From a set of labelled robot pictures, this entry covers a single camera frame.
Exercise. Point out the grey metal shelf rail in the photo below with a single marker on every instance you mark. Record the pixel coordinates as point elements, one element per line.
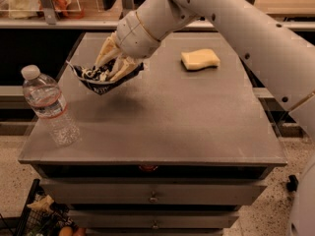
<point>106,25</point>

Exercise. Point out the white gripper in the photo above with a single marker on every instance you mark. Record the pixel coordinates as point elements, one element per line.
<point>134,37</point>

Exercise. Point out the black wire basket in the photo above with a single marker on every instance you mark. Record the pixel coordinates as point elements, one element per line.
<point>41,216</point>

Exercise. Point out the clear plastic water bottle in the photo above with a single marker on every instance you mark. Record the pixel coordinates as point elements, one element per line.
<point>47,101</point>

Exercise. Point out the upper grey drawer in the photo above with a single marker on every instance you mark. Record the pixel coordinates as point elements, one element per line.
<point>151,192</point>

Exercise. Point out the black metal floor frame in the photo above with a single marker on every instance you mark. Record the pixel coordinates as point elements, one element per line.
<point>292,183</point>

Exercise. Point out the blue chip bag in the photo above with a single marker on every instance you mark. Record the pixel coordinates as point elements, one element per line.
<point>97,79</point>

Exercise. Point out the grey drawer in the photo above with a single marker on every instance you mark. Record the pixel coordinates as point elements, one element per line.
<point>151,192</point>
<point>153,219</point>

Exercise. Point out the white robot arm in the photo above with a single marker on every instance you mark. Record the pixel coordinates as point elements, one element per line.
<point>278,57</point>

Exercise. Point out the clear plastic bin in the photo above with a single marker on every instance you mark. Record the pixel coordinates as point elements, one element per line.
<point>26,9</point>

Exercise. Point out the lower grey drawer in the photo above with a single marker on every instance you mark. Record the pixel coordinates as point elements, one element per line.
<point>153,219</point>

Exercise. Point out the yellow sponge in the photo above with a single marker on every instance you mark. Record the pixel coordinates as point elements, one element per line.
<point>200,59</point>

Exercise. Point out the grey drawer cabinet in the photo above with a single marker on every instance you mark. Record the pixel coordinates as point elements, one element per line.
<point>166,124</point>

